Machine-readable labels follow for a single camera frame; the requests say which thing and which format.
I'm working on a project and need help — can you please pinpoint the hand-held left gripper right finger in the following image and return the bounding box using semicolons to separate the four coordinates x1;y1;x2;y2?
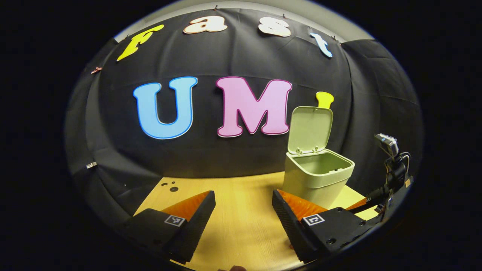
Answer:
272;189;373;263

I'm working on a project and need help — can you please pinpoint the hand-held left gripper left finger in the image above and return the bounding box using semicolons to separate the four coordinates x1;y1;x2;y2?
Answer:
122;190;216;264

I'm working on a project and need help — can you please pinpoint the black backdrop cloth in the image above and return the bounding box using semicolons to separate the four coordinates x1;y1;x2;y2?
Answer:
65;8;424;230

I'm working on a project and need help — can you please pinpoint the pale green desktop garbage bin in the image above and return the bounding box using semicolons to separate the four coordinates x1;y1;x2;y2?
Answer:
282;106;355;209

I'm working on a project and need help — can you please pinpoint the wooden desktop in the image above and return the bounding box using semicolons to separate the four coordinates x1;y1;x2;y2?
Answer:
134;171;379;271

